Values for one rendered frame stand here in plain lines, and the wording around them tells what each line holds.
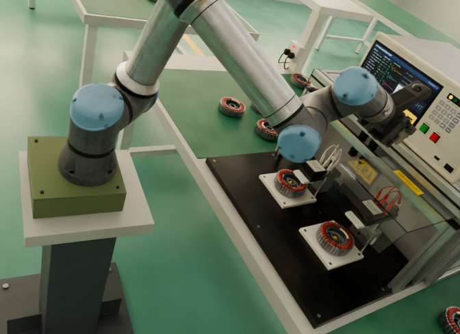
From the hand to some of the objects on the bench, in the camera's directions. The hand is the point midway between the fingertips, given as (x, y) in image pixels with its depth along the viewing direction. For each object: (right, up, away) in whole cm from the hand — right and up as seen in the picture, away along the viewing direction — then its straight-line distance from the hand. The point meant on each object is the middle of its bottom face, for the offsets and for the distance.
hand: (410, 128), depth 105 cm
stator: (-16, -33, +18) cm, 41 cm away
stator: (-27, -17, +33) cm, 46 cm away
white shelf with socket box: (-16, +36, +114) cm, 120 cm away
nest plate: (-16, -34, +19) cm, 42 cm away
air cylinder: (-4, -33, +27) cm, 43 cm away
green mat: (+27, -68, +2) cm, 73 cm away
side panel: (+26, -46, +30) cm, 61 cm away
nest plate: (-27, -18, +34) cm, 47 cm away
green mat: (-33, +16, +79) cm, 87 cm away
